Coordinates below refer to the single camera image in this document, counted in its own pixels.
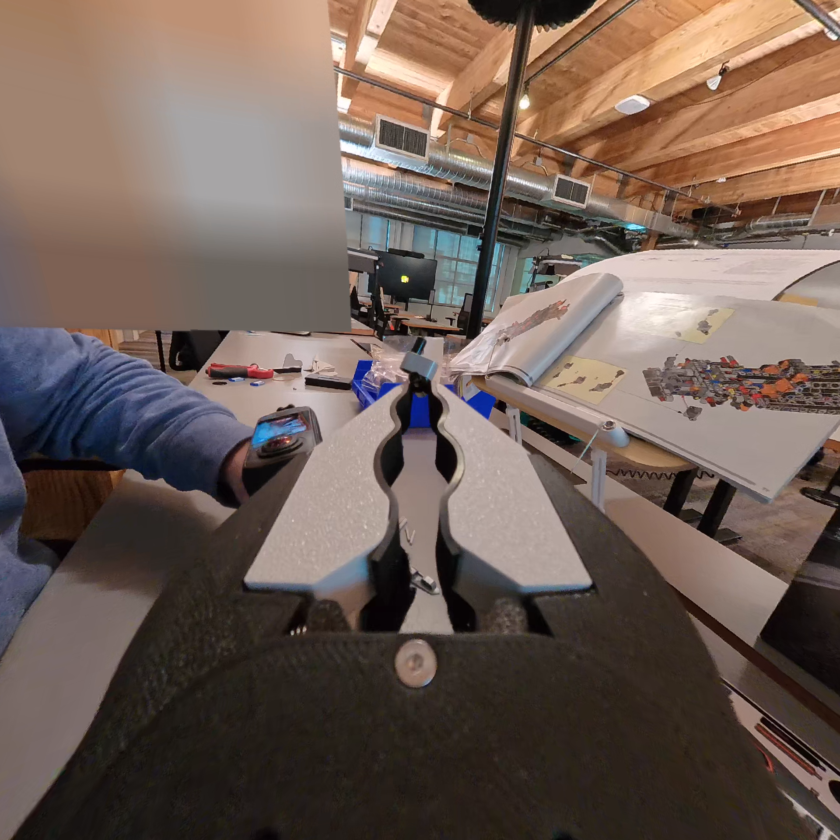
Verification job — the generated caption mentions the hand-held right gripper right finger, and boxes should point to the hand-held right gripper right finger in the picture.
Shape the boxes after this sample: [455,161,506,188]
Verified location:
[430,384,595,632]

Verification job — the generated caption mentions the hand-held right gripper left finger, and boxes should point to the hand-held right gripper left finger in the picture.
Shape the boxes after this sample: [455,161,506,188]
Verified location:
[244,384,409,632]

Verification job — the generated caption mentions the black lego connector piece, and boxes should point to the black lego connector piece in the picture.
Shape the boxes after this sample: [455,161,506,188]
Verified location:
[406,335,434,431]

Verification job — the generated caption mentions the person's left forearm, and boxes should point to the person's left forearm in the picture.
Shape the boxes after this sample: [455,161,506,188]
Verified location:
[0,328,256,508]

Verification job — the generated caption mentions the white book stand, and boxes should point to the white book stand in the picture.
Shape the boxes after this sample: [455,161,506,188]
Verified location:
[471,373,706,513]

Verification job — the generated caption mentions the blue bin with square label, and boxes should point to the blue bin with square label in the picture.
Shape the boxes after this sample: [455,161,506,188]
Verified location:
[350,357,494,422]

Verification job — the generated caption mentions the clear plastic bags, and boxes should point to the clear plastic bags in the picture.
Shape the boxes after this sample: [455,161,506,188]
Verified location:
[366,333,454,389]

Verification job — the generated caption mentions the instruction booklet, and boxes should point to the instruction booklet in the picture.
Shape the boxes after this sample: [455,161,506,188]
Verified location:
[449,249,840,506]

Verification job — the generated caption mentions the black pole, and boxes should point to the black pole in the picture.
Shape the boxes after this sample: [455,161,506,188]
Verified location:
[465,0,610,337]

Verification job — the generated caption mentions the sticker sheet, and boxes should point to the sticker sheet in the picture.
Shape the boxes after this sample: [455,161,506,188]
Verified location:
[722,681,840,840]

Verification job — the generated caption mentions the black wall monitor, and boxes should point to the black wall monitor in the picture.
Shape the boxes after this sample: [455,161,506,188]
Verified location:
[377,249,438,304]

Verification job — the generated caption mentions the silver ventilation duct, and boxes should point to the silver ventilation duct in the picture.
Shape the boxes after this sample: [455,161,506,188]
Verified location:
[338,115,697,240]

